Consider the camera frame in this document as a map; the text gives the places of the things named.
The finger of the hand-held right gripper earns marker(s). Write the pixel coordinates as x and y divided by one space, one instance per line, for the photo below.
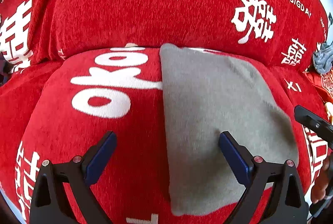
313 122

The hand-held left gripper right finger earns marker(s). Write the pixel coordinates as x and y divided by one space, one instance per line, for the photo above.
235 159

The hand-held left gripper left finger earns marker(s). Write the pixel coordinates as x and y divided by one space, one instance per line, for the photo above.
101 159

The grey knit garment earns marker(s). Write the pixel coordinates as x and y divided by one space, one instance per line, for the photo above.
208 88

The person's right hand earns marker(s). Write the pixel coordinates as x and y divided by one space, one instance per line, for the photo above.
322 179

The red embroidered cloth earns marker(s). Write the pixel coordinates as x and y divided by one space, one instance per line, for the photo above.
324 86

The grey-blue crumpled cloth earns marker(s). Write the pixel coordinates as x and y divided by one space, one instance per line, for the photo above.
322 57

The red printed sofa cover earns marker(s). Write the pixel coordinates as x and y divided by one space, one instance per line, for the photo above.
130 5

